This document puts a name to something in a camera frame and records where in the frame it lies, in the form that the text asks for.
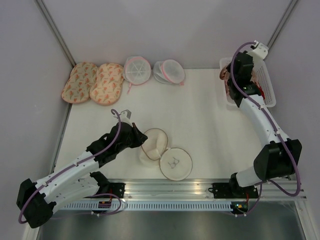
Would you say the floral bra pad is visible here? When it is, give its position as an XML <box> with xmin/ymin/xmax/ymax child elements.
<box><xmin>61</xmin><ymin>62</ymin><xmax>98</xmax><ymax>104</ymax></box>
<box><xmin>89</xmin><ymin>63</ymin><xmax>124</xmax><ymax>106</ymax></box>

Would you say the left aluminium corner post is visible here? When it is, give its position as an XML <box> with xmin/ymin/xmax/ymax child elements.
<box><xmin>34</xmin><ymin>0</ymin><xmax>76</xmax><ymax>67</ymax></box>

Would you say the red bra in basket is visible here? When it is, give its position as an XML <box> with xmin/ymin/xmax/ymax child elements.
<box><xmin>258</xmin><ymin>85</ymin><xmax>265</xmax><ymax>100</ymax></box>

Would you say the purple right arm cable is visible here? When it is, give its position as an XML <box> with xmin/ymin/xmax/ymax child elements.
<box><xmin>229</xmin><ymin>41</ymin><xmax>302</xmax><ymax>218</ymax></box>

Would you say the right aluminium corner post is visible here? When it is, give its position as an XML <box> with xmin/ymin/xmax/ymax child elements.
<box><xmin>256</xmin><ymin>0</ymin><xmax>300</xmax><ymax>52</ymax></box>

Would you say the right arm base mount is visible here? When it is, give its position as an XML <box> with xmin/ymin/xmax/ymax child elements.
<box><xmin>208</xmin><ymin>182</ymin><xmax>259</xmax><ymax>200</ymax></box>

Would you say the pink trimmed mesh bag right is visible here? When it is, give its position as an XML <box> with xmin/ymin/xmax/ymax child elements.
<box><xmin>153</xmin><ymin>59</ymin><xmax>186</xmax><ymax>86</ymax></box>

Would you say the white slotted cable duct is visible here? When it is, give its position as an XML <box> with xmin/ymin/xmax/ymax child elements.
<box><xmin>62</xmin><ymin>200</ymin><xmax>232</xmax><ymax>212</ymax></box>

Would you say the pink satin bra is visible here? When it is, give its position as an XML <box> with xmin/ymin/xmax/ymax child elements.
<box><xmin>221</xmin><ymin>73</ymin><xmax>260</xmax><ymax>97</ymax></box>

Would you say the aluminium corner post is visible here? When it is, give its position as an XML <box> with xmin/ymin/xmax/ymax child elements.
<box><xmin>34</xmin><ymin>0</ymin><xmax>76</xmax><ymax>67</ymax></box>
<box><xmin>256</xmin><ymin>0</ymin><xmax>300</xmax><ymax>52</ymax></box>

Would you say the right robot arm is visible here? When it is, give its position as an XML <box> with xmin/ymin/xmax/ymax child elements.
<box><xmin>226</xmin><ymin>52</ymin><xmax>302</xmax><ymax>198</ymax></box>

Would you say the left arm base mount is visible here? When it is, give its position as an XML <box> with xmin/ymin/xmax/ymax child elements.
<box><xmin>86</xmin><ymin>182</ymin><xmax>125</xmax><ymax>199</ymax></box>

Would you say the pink trimmed mesh bag left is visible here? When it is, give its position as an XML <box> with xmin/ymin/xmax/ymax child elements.
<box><xmin>122</xmin><ymin>56</ymin><xmax>151</xmax><ymax>94</ymax></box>

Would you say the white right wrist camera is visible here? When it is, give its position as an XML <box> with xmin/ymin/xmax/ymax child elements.
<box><xmin>249</xmin><ymin>40</ymin><xmax>269</xmax><ymax>61</ymax></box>

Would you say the white plastic basket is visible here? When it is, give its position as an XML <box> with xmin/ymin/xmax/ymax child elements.
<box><xmin>219</xmin><ymin>57</ymin><xmax>276</xmax><ymax>108</ymax></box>

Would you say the floral bra pad right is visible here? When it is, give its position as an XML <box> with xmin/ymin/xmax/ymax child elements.
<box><xmin>89</xmin><ymin>63</ymin><xmax>124</xmax><ymax>106</ymax></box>

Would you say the cream mesh laundry bag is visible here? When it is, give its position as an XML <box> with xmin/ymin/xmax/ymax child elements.
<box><xmin>138</xmin><ymin>128</ymin><xmax>193</xmax><ymax>181</ymax></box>

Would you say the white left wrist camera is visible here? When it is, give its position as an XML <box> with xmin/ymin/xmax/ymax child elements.
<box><xmin>119</xmin><ymin>109</ymin><xmax>132</xmax><ymax>125</ymax></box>

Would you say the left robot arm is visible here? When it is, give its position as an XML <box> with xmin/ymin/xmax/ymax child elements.
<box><xmin>16</xmin><ymin>121</ymin><xmax>148</xmax><ymax>229</ymax></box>

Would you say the aluminium front rail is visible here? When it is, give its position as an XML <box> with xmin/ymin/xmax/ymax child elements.
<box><xmin>109</xmin><ymin>178</ymin><xmax>307</xmax><ymax>202</ymax></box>

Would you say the pink trimmed mesh bag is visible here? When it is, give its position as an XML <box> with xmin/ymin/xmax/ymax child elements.
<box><xmin>122</xmin><ymin>56</ymin><xmax>151</xmax><ymax>94</ymax></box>
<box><xmin>153</xmin><ymin>59</ymin><xmax>186</xmax><ymax>86</ymax></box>

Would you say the floral bra pad left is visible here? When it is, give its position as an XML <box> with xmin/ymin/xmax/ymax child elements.
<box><xmin>61</xmin><ymin>62</ymin><xmax>98</xmax><ymax>104</ymax></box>

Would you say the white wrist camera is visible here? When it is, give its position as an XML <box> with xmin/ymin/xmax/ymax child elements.
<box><xmin>249</xmin><ymin>40</ymin><xmax>269</xmax><ymax>61</ymax></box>
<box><xmin>119</xmin><ymin>109</ymin><xmax>132</xmax><ymax>125</ymax></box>

